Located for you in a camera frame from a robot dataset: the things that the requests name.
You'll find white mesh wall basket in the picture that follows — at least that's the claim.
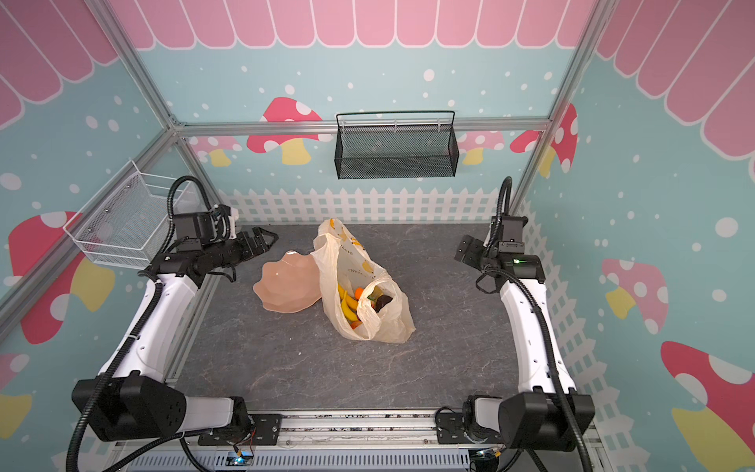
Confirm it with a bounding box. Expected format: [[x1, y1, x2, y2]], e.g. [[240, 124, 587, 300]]
[[63, 162, 174, 271]]

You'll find black mesh wall basket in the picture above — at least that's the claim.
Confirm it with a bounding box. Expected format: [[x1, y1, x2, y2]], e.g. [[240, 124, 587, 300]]
[[334, 110, 460, 180]]

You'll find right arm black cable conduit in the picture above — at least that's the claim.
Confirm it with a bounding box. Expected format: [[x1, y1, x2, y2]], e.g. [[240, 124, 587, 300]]
[[482, 175, 594, 472]]

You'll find aluminium front rail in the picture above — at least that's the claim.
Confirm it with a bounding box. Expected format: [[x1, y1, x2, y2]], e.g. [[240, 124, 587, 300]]
[[117, 408, 603, 458]]

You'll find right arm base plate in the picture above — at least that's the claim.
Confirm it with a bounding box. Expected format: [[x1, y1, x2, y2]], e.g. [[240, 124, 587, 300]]
[[434, 407, 501, 444]]

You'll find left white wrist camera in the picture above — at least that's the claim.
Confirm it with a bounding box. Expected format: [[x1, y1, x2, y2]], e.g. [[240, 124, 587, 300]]
[[212, 205, 239, 241]]

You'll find long yellow banana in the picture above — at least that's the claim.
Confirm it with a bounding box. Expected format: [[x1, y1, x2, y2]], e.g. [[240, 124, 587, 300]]
[[338, 285, 360, 326]]

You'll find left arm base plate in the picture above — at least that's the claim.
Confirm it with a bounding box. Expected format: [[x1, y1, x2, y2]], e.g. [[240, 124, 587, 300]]
[[198, 413, 282, 446]]

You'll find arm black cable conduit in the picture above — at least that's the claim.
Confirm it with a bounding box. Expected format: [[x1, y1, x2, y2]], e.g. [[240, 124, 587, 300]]
[[64, 175, 216, 472], [482, 175, 594, 472]]

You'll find banana print plastic bag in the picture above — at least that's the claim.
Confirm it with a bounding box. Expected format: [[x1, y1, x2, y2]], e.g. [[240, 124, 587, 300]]
[[311, 218, 416, 344]]

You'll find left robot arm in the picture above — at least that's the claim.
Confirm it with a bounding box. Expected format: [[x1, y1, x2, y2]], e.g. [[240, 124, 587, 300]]
[[72, 206, 279, 444]]

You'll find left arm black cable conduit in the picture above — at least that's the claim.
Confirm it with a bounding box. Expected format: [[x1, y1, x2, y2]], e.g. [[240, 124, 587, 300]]
[[64, 175, 216, 472]]

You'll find pink wavy fruit plate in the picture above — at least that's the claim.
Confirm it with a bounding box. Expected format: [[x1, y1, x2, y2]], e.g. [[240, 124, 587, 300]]
[[253, 251, 322, 314]]

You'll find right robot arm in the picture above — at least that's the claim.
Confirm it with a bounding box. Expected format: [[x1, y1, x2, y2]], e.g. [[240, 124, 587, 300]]
[[455, 216, 595, 452]]

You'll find dark brown avocado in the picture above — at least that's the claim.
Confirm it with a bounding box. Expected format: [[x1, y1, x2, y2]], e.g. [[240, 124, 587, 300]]
[[374, 295, 392, 313]]

